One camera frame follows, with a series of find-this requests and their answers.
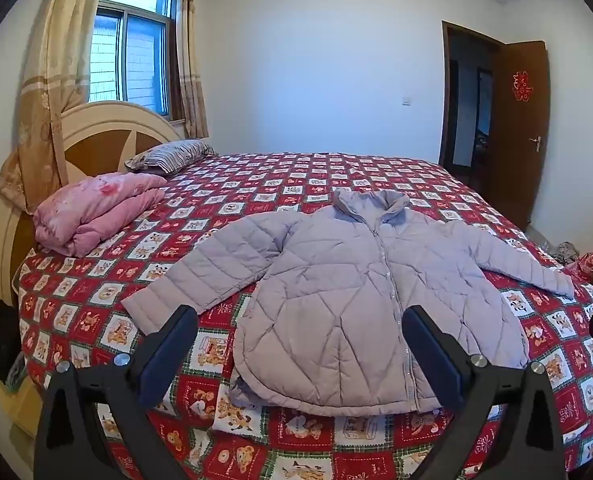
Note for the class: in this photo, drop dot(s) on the beige patterned curtain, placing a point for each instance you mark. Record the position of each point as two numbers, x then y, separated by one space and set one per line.
191 70
51 85

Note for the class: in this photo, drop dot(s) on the striped pillow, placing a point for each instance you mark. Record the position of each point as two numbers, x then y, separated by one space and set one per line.
174 155

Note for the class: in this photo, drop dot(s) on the grey crumpled cloth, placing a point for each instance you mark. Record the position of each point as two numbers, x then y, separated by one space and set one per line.
564 252

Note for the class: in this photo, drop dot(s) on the red checkered printed bedspread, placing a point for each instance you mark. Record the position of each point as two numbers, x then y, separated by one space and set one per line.
256 185

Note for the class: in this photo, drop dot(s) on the cream wooden headboard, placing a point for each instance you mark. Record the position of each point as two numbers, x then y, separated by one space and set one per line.
106 145

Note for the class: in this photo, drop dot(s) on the dark wooden door frame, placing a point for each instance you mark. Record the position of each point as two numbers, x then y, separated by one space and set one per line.
445 100

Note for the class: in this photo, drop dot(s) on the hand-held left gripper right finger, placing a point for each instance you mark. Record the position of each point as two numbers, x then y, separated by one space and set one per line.
434 355

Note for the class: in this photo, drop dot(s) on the red paper door decoration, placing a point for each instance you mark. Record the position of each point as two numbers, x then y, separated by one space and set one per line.
522 86

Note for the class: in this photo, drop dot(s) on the pink folded blanket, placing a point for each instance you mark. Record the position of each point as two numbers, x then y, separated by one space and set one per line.
96 210

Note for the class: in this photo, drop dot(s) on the blue framed window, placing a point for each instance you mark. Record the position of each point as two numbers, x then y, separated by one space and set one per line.
136 55

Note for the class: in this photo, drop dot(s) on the lilac quilted puffer jacket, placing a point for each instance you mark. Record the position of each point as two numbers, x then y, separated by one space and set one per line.
326 285

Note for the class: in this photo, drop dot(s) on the brown wooden door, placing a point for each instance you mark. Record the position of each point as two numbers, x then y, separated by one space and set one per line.
519 170

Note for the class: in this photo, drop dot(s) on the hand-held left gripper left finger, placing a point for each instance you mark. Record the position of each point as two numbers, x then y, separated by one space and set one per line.
169 355

